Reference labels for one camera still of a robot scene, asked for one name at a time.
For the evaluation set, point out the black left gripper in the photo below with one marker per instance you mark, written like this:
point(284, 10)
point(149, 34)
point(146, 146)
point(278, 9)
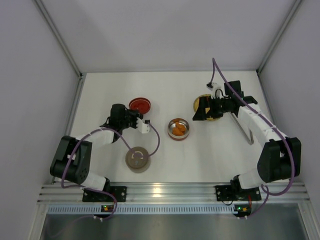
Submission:
point(135, 118)

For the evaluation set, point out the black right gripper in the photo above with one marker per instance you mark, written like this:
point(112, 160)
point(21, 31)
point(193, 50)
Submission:
point(211, 108)

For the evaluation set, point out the red round lid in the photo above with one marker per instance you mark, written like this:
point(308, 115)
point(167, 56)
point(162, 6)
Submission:
point(141, 104)

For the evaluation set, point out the orange fried food piece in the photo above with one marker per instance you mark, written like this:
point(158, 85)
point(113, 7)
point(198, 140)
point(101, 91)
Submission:
point(179, 131)

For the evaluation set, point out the beige round lid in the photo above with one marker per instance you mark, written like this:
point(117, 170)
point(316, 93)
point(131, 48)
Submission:
point(137, 159)

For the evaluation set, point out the steel serving tongs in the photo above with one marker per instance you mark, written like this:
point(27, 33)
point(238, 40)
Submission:
point(244, 129)

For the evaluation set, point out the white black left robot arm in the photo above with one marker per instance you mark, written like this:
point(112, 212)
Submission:
point(72, 160)

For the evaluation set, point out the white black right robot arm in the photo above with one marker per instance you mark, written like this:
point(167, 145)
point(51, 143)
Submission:
point(280, 158)

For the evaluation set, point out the round bamboo tray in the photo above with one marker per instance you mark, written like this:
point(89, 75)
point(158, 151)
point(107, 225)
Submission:
point(202, 109)

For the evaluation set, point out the red steel bowl container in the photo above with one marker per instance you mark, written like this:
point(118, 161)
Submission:
point(171, 125)

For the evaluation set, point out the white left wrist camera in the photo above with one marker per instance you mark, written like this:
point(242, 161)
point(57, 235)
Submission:
point(143, 126)

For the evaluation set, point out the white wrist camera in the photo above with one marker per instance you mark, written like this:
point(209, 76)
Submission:
point(143, 126)
point(215, 89)

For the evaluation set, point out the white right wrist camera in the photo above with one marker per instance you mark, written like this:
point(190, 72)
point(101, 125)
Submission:
point(215, 89)

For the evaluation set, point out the aluminium front rail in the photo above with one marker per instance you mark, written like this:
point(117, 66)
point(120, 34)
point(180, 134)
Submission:
point(164, 193)

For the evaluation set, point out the slotted cable duct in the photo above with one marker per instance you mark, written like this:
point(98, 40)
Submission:
point(141, 209)

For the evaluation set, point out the right aluminium frame post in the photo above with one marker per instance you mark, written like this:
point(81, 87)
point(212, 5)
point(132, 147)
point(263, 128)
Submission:
point(288, 18)

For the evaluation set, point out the aluminium frame post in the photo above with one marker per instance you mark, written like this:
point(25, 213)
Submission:
point(39, 4)
point(288, 18)

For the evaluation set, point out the left aluminium frame post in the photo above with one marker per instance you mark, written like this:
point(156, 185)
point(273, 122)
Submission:
point(39, 4)

